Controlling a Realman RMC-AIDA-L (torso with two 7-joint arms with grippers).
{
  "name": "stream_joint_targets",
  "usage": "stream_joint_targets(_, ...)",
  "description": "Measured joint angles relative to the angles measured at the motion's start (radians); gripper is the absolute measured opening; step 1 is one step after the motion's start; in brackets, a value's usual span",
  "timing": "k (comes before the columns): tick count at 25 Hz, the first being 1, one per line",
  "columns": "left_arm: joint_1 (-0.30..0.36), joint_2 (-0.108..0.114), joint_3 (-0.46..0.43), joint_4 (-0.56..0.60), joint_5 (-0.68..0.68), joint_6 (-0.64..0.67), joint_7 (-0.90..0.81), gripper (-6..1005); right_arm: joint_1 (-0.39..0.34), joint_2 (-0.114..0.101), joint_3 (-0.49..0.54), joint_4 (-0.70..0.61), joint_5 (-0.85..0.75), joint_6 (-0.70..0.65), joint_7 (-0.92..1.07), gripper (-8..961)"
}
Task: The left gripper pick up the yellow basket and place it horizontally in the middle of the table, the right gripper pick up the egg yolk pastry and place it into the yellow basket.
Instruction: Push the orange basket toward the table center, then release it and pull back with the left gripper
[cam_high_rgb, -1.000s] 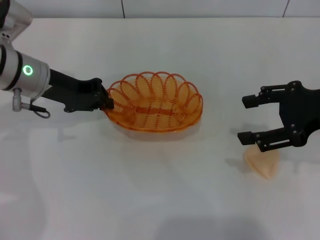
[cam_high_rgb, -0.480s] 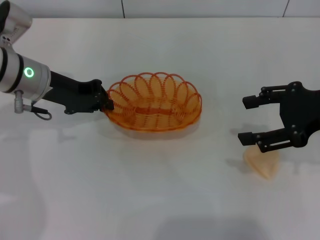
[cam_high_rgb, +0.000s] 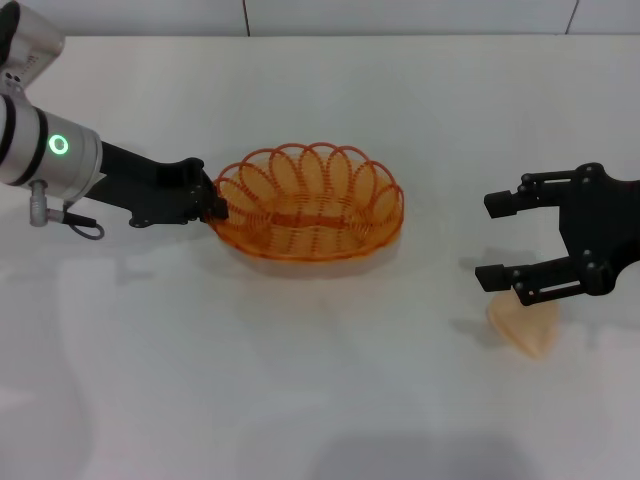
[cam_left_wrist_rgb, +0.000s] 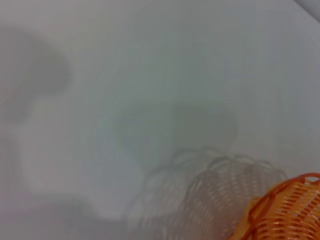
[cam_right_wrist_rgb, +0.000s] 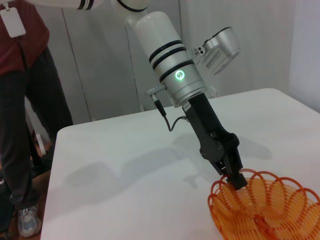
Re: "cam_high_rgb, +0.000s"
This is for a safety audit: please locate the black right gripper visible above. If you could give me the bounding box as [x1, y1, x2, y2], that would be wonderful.
[474, 161, 640, 308]

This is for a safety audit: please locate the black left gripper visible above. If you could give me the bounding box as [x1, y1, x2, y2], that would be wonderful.
[79, 139, 231, 229]

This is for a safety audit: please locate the beige bread bun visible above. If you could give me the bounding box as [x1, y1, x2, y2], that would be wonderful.
[483, 292, 562, 360]

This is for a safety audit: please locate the orange plastic wire basket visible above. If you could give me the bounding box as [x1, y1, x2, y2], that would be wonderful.
[206, 142, 406, 263]

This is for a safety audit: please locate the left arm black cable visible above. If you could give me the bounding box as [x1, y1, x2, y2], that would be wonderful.
[27, 180, 107, 241]

